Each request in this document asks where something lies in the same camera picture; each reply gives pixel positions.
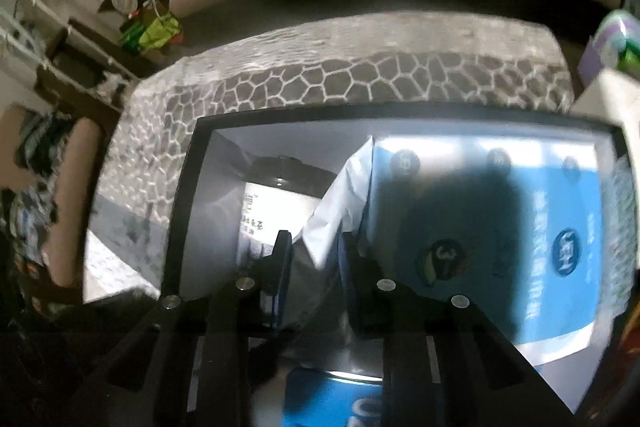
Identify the white jar black lid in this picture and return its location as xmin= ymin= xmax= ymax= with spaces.
xmin=239 ymin=156 xmax=342 ymax=260

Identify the white metal rack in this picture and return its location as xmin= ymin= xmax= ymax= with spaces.
xmin=0 ymin=0 xmax=141 ymax=98

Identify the pile of clothes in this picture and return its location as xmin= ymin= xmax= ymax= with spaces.
xmin=0 ymin=107 xmax=68 ymax=268

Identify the beige armchair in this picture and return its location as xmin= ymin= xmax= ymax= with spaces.
xmin=0 ymin=104 xmax=108 ymax=292

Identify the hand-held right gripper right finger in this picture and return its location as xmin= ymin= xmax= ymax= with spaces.
xmin=337 ymin=231 xmax=577 ymax=427

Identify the green yellow bag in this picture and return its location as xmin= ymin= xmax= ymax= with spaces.
xmin=119 ymin=13 xmax=184 ymax=56

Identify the purple green package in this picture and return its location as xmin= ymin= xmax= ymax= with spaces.
xmin=579 ymin=9 xmax=640 ymax=84

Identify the blue silver packet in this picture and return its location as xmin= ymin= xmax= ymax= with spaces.
xmin=367 ymin=134 xmax=608 ymax=365

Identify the black container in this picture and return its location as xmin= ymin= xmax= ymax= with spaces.
xmin=157 ymin=102 xmax=640 ymax=427

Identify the blue printed packet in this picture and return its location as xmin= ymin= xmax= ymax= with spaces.
xmin=282 ymin=366 xmax=387 ymax=427

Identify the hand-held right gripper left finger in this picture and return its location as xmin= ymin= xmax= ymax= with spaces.
xmin=70 ymin=229 xmax=297 ymax=427

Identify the white box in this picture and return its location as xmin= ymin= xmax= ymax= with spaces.
xmin=570 ymin=68 xmax=640 ymax=150

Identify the grey white patterned blanket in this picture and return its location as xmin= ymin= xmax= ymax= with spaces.
xmin=82 ymin=12 xmax=640 ymax=314

